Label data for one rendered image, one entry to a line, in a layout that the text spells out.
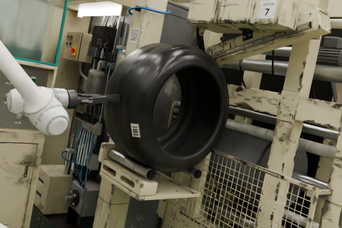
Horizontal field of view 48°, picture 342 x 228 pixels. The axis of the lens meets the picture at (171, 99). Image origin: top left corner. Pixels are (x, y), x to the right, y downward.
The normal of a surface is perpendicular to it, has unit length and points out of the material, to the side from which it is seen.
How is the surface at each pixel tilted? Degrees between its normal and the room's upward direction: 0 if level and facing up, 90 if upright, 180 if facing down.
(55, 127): 107
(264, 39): 90
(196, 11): 90
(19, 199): 90
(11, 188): 90
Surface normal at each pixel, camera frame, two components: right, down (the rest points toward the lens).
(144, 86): -0.08, -0.18
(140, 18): -0.77, -0.11
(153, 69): 0.02, -0.37
